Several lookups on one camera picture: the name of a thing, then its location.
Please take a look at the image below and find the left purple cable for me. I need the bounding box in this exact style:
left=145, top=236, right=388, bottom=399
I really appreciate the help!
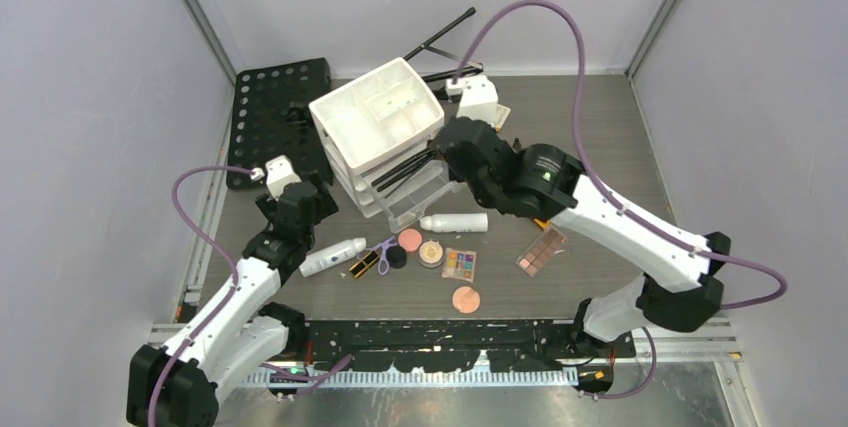
left=145, top=165, right=356, bottom=427

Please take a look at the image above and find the black round jar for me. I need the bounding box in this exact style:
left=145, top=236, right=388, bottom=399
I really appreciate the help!
left=385, top=245, right=408, bottom=269

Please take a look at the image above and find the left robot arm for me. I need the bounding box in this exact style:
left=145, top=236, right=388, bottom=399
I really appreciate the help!
left=126, top=173, right=338, bottom=426

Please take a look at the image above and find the purple eyelash curler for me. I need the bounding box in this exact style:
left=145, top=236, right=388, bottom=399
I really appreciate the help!
left=356, top=236, right=397, bottom=276

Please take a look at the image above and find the white sachet packet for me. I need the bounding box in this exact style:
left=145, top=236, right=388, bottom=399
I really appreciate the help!
left=494, top=104, right=511, bottom=132

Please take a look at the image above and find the nude eyeshadow palette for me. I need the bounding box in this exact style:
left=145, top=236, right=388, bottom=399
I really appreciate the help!
left=516, top=227, right=566, bottom=277

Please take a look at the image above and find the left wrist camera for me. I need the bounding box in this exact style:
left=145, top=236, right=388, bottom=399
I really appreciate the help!
left=249, top=155, right=301, bottom=200

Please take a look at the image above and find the white plastic drawer organizer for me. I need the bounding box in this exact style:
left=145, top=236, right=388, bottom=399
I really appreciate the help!
left=309, top=57, right=463, bottom=233

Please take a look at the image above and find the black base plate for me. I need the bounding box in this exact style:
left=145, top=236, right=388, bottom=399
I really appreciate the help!
left=272, top=319, right=636, bottom=373

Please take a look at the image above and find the small pink powder puff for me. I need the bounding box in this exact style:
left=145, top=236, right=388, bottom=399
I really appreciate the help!
left=451, top=286, right=481, bottom=314

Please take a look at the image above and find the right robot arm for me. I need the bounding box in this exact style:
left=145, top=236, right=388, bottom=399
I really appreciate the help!
left=430, top=117, right=730, bottom=358

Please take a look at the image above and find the black gold lipstick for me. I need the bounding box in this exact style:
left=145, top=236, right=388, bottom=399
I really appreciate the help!
left=349, top=256, right=378, bottom=279

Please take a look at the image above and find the black makeup brush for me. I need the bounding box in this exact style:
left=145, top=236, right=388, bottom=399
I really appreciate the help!
left=376, top=152, right=439, bottom=195
left=370, top=148, right=435, bottom=188

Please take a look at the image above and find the beige powder jar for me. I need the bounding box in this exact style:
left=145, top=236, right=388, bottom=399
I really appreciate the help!
left=418, top=240, right=445, bottom=269

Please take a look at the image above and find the colorful eyeshadow palette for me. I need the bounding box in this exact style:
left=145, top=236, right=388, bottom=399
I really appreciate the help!
left=441, top=248, right=478, bottom=283

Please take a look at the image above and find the pink round compact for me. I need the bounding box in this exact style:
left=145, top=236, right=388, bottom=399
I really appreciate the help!
left=397, top=228, right=423, bottom=253

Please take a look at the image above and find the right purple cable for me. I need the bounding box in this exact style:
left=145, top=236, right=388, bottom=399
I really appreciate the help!
left=452, top=0, right=789, bottom=401

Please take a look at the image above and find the purple cable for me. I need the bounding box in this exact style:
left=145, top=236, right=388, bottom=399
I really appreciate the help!
left=452, top=0, right=789, bottom=401
left=145, top=165, right=356, bottom=427

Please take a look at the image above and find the small white bottle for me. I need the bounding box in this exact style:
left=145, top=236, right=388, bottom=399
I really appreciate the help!
left=419, top=213, right=489, bottom=233

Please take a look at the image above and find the large white spray bottle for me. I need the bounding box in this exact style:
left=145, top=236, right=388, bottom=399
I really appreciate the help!
left=299, top=238, right=366, bottom=278

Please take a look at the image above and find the black music stand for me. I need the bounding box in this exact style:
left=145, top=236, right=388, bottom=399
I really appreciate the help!
left=225, top=7, right=492, bottom=191

